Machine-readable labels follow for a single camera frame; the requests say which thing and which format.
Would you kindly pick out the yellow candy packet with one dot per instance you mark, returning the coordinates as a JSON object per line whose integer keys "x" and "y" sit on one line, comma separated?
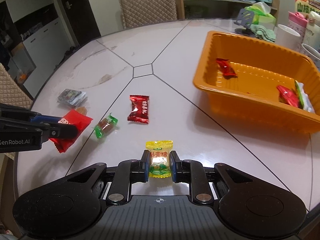
{"x": 159, "y": 158}

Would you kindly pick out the grey printed snack packet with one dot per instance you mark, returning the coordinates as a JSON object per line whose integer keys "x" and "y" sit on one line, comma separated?
{"x": 71, "y": 97}

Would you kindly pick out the wooden shelf unit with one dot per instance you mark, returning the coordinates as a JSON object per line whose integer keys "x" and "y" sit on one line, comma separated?
{"x": 221, "y": 8}

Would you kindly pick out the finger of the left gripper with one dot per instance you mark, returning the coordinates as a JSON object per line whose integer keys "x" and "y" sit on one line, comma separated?
{"x": 45, "y": 119}
{"x": 58, "y": 130}

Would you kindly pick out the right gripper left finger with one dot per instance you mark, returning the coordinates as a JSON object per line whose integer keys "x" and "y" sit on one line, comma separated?
{"x": 126, "y": 174}

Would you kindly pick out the red candy in basket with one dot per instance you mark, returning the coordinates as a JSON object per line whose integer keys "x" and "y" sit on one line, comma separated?
{"x": 226, "y": 69}

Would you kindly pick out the white cabinet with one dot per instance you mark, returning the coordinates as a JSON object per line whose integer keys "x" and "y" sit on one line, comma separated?
{"x": 41, "y": 53}

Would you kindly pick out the bright red snack packet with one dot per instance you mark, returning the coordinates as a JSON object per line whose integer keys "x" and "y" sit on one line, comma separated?
{"x": 74, "y": 118}

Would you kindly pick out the green candy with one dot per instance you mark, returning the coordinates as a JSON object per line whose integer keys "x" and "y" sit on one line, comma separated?
{"x": 105, "y": 126}

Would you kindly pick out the red candy packet in basket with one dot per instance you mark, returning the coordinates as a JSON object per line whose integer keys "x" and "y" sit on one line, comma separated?
{"x": 288, "y": 96}

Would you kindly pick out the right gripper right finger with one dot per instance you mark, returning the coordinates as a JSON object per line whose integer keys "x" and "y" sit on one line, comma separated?
{"x": 191, "y": 172}

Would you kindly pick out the pink patterned container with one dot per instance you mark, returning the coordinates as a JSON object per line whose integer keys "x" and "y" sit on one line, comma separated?
{"x": 298, "y": 22}

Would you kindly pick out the green tissue box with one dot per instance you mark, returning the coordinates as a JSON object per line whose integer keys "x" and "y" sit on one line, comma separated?
{"x": 262, "y": 14}

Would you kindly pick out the near beige quilted chair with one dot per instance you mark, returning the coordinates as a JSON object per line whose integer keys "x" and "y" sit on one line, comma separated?
{"x": 10, "y": 92}

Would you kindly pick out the dark red candy packet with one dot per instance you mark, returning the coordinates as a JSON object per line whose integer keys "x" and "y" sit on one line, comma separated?
{"x": 140, "y": 109}

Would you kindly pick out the green cloth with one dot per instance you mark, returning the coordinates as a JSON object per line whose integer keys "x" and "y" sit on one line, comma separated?
{"x": 263, "y": 33}

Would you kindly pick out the beige quilted chair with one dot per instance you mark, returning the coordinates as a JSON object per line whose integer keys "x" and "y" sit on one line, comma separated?
{"x": 137, "y": 13}
{"x": 10, "y": 92}

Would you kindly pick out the orange plastic basket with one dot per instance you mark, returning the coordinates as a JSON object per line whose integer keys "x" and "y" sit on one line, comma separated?
{"x": 253, "y": 95}

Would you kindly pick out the hawthorn snack box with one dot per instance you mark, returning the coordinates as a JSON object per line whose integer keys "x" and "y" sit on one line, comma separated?
{"x": 306, "y": 6}

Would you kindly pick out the green white packet in basket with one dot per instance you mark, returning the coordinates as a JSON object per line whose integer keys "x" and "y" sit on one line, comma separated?
{"x": 304, "y": 102}

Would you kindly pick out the grey phone stand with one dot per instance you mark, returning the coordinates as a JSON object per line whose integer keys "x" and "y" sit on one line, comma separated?
{"x": 244, "y": 20}

